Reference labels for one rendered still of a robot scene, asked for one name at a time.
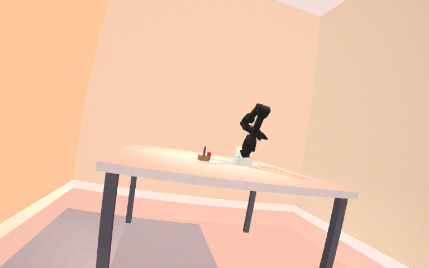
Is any orange block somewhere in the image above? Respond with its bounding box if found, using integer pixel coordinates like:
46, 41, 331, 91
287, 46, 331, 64
198, 155, 209, 161

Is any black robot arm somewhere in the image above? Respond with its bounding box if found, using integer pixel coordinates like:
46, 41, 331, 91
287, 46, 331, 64
240, 103, 271, 157

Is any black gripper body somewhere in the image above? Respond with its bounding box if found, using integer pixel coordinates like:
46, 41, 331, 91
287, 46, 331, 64
256, 131, 264, 141

